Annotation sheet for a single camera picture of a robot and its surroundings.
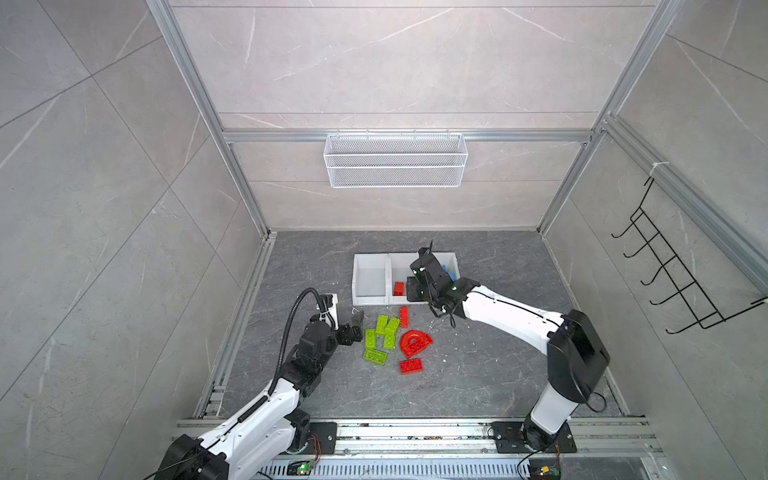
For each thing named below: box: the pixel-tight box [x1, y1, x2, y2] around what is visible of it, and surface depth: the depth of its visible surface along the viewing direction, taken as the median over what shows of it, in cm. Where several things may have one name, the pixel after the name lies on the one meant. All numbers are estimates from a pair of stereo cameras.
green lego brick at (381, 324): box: [376, 315, 389, 336], surface depth 94 cm
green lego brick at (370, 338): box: [365, 329, 377, 349], surface depth 92 cm
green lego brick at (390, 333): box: [384, 317, 400, 350], surface depth 92 cm
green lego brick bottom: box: [364, 349, 388, 366], surface depth 87 cm
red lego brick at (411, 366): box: [399, 358, 423, 376], surface depth 87 cm
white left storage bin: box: [352, 253, 390, 306], surface depth 102 cm
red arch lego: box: [400, 330, 434, 359], surface depth 90 cm
